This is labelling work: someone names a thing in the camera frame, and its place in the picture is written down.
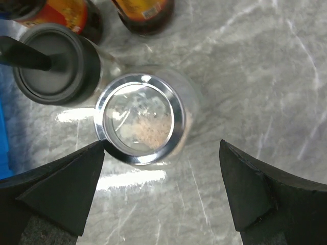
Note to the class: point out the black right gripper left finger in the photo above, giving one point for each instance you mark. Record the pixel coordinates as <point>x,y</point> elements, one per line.
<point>50,204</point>

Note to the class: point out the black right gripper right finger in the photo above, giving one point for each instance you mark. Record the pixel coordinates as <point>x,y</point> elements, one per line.
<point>269,205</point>

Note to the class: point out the large silver-lid glass jar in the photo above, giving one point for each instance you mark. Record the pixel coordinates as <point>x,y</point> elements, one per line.
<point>145,115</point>

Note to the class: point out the black knob-lid glass jar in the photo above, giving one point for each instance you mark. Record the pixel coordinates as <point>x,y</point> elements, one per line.
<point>52,65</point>

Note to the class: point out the blue three-compartment plastic bin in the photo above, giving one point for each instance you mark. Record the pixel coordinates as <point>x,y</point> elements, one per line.
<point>5,170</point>

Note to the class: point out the red-lid sauce jar left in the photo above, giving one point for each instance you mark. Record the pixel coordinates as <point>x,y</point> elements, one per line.
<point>82,17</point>

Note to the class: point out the red-lid sauce jar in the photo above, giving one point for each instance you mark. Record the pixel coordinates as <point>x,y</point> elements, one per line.
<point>145,17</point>
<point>82,17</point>

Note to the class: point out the red-lid sauce jar right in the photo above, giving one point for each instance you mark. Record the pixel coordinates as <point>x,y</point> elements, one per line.
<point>145,17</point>

